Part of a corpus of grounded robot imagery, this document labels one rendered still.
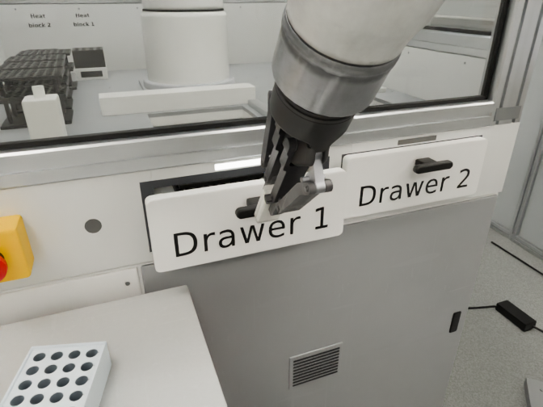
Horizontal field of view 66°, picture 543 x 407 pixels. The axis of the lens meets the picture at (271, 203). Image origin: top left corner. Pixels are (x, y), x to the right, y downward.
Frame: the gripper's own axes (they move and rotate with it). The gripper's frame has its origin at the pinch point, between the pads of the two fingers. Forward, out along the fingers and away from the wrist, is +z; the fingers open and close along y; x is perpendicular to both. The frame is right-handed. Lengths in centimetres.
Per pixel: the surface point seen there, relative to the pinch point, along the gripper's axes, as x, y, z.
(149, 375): 17.4, -14.2, 10.6
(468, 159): -42.1, 6.6, 8.8
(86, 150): 20.4, 13.0, 2.4
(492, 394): -84, -37, 87
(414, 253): -35.2, -3.2, 26.0
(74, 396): 24.9, -14.7, 6.8
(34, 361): 29.1, -9.5, 9.6
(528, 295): -138, -11, 106
